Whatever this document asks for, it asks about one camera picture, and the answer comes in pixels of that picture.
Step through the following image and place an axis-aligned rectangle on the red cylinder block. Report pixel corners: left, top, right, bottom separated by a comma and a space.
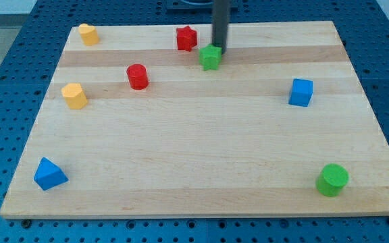
126, 63, 149, 90

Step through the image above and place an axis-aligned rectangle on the wooden board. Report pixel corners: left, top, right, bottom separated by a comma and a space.
0, 21, 389, 219

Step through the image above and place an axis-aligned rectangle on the green star block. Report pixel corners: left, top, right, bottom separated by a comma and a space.
199, 44, 222, 71

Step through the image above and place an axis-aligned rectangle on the red star block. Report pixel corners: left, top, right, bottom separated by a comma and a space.
176, 26, 197, 52

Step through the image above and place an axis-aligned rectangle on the blue cube block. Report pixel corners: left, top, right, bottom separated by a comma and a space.
288, 79, 313, 107

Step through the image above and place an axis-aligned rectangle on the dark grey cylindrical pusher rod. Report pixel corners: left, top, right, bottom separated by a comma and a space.
211, 0, 231, 54

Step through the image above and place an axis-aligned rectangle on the yellow hexagon block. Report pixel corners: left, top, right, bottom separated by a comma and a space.
61, 83, 88, 109

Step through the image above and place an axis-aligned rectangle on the green cylinder block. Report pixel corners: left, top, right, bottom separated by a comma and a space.
315, 163, 349, 197

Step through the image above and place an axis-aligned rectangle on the blue triangle block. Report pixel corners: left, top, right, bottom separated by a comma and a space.
33, 157, 69, 190

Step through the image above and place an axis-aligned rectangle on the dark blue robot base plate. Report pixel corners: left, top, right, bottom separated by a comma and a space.
165, 0, 239, 14

